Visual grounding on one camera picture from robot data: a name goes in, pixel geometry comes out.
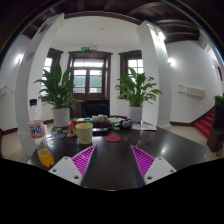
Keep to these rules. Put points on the tray of white cups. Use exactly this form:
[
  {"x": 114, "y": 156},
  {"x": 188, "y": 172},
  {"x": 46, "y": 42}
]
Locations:
[{"x": 101, "y": 120}]

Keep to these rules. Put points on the dark wooden stair post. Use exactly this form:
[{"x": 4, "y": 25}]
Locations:
[{"x": 216, "y": 130}]

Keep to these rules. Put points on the red plastic box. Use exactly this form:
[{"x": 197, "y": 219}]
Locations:
[{"x": 72, "y": 126}]

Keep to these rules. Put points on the light green pouch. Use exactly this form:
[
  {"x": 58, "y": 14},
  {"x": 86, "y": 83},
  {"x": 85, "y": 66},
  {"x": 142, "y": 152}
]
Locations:
[{"x": 114, "y": 120}]

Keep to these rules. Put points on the dark wooden framed window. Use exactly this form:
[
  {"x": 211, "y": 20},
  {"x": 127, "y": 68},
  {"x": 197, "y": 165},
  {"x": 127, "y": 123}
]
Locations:
[
  {"x": 135, "y": 63},
  {"x": 48, "y": 65}
]

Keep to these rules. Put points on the green exit sign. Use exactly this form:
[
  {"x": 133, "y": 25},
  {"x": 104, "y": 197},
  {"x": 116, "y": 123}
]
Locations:
[{"x": 85, "y": 48}]

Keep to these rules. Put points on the potted plant in white pot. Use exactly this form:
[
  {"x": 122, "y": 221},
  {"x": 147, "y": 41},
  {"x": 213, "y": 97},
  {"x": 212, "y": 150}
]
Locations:
[
  {"x": 61, "y": 116},
  {"x": 135, "y": 114}
]

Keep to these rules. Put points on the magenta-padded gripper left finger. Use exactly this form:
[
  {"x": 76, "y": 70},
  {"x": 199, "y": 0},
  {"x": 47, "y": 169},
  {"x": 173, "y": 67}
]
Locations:
[{"x": 66, "y": 168}]

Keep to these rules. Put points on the flat round red coaster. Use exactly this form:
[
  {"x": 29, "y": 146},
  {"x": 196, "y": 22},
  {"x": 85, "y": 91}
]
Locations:
[{"x": 113, "y": 138}]

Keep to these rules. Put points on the grey round ball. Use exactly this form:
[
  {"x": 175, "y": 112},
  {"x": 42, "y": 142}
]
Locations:
[{"x": 125, "y": 124}]

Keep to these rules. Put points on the white wall radiator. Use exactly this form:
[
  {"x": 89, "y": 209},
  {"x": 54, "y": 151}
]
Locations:
[
  {"x": 2, "y": 91},
  {"x": 192, "y": 91}
]

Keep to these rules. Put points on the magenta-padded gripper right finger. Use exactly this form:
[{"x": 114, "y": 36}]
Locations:
[{"x": 159, "y": 168}]

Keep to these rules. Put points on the red carpeted staircase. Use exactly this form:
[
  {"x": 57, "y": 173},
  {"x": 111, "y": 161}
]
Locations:
[{"x": 205, "y": 125}]

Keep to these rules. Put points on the black chair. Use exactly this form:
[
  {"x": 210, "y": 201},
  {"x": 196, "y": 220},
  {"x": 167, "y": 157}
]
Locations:
[{"x": 96, "y": 108}]

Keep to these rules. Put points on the clear orange soda bottle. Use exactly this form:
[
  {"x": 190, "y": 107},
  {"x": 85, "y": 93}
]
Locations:
[{"x": 36, "y": 130}]

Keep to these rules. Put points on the green and white box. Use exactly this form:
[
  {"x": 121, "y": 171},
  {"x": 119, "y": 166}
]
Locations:
[{"x": 82, "y": 119}]

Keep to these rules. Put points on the pale yellow cup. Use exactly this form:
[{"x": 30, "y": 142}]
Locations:
[{"x": 84, "y": 134}]

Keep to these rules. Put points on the white wall lamp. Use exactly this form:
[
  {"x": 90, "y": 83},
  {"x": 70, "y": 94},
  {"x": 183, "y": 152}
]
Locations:
[
  {"x": 20, "y": 59},
  {"x": 171, "y": 61}
]

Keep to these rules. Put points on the dark wooden glazed double door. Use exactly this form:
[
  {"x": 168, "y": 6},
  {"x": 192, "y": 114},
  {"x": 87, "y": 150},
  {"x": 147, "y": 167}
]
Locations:
[{"x": 89, "y": 80}]

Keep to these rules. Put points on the printed paper leaflet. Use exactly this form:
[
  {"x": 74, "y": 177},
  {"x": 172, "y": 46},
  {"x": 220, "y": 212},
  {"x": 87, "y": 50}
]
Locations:
[{"x": 144, "y": 126}]

